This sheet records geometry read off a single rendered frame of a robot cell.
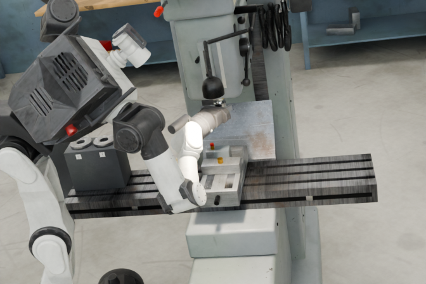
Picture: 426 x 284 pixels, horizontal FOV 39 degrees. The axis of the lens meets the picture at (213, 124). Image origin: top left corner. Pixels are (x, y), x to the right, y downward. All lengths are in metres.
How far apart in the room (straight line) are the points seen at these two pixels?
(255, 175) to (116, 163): 0.56
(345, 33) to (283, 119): 3.34
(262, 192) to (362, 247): 1.29
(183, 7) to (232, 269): 0.97
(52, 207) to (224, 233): 0.63
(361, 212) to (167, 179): 2.08
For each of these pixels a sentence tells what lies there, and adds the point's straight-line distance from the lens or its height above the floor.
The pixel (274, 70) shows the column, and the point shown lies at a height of 1.22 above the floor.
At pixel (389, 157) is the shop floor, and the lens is 4.30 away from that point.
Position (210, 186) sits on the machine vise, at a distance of 2.25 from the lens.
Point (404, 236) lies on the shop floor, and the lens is 3.58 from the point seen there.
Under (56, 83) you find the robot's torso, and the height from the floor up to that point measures 1.61.
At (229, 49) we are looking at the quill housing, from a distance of 2.09.
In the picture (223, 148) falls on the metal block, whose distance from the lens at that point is 2.36.
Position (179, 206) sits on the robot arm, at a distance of 1.93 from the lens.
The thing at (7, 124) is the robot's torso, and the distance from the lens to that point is 1.94.
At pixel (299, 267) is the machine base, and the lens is 3.07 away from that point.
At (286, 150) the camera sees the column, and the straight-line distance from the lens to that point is 2.77.
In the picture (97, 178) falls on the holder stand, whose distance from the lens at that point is 2.51.
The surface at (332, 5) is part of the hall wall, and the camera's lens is 6.48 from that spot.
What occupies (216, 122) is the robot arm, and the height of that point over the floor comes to 1.23.
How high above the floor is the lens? 2.18
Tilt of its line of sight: 26 degrees down
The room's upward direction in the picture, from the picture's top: 10 degrees counter-clockwise
